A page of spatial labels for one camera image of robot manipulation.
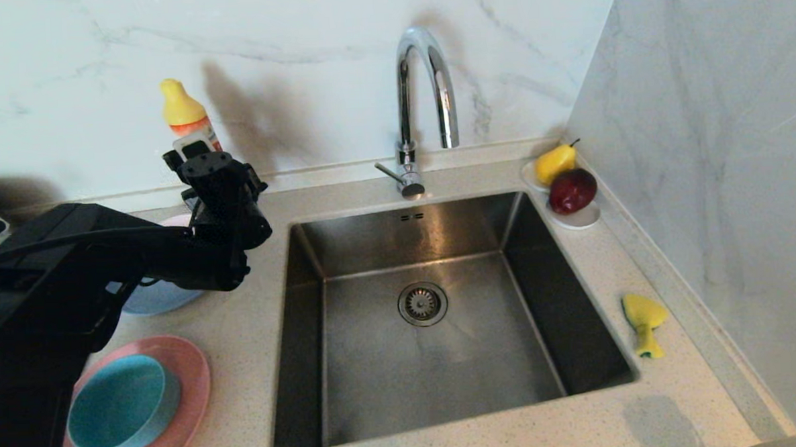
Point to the blue grey plate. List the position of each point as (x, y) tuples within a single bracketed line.
[(159, 302)]

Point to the pink bowl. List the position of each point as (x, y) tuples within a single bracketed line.
[(176, 221)]

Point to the teal bowl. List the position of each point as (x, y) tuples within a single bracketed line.
[(120, 403)]

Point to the small white fruit dish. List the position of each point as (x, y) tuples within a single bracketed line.
[(579, 219)]

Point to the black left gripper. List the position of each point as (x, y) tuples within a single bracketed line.
[(229, 211)]

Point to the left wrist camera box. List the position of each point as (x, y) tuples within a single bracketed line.
[(214, 168)]

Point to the yellow orange dish soap bottle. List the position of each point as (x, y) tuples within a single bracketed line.
[(185, 108)]

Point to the yellow pear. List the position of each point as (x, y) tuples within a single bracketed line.
[(555, 164)]

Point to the pink plate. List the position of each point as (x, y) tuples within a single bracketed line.
[(193, 380)]

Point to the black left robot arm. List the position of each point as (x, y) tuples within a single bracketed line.
[(38, 299)]

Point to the yellow green sponge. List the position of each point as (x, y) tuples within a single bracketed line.
[(644, 313)]

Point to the chrome gooseneck faucet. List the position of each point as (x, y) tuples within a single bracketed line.
[(404, 102)]

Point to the round metal sink strainer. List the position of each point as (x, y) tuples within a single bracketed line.
[(423, 304)]

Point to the dark red apple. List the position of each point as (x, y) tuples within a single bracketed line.
[(571, 192)]

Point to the stainless steel sink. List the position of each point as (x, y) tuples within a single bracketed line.
[(377, 359)]

